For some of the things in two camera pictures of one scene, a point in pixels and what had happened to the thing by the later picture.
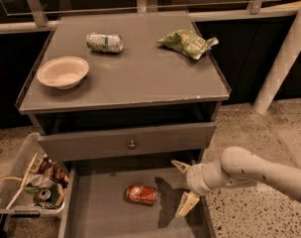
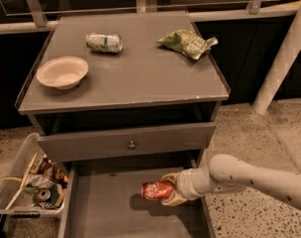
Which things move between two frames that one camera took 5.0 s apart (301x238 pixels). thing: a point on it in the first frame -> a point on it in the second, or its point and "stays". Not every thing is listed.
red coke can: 142,194 -> 156,189
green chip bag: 188,42 stays
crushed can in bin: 43,195 stays
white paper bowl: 63,72 stays
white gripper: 194,178 -> 184,184
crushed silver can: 107,43 stays
